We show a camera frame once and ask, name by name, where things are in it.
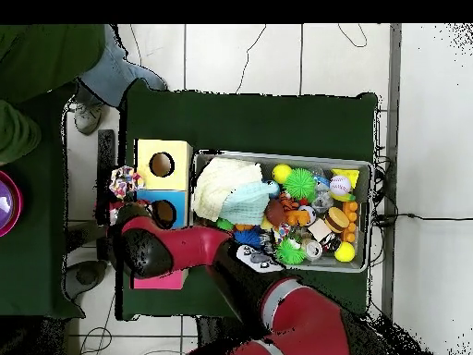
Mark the white baseball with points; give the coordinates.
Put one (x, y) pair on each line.
(340, 185)

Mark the light blue waffle cloth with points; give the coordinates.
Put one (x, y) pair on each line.
(247, 203)

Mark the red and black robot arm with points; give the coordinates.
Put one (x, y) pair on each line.
(295, 318)

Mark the blue spiky rubber ball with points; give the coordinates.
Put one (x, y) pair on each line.
(247, 237)

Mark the plain wooden cube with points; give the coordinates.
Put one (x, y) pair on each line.
(319, 230)

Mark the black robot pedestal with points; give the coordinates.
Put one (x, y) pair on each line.
(207, 332)

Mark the green cloth side table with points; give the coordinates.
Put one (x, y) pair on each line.
(33, 259)

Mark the round wooden burger toy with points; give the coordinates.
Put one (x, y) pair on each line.
(337, 220)

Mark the pink round object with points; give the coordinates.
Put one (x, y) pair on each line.
(14, 222)

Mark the cream waffle cloth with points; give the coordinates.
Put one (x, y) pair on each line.
(221, 177)

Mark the colourful patterned cloth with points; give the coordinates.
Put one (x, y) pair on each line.
(125, 181)

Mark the silver mesh bin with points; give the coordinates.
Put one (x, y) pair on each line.
(332, 267)

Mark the green spiky rubber ball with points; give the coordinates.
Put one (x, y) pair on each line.
(300, 185)

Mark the dark green table cloth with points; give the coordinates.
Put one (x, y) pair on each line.
(251, 122)

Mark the small soccer ball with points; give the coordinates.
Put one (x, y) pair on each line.
(309, 213)

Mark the yellow ball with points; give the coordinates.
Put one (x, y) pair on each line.
(282, 173)

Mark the brown toy football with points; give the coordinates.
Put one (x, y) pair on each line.
(274, 212)

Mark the wooden box with three holes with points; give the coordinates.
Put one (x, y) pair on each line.
(177, 148)

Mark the person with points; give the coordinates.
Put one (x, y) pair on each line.
(44, 55)

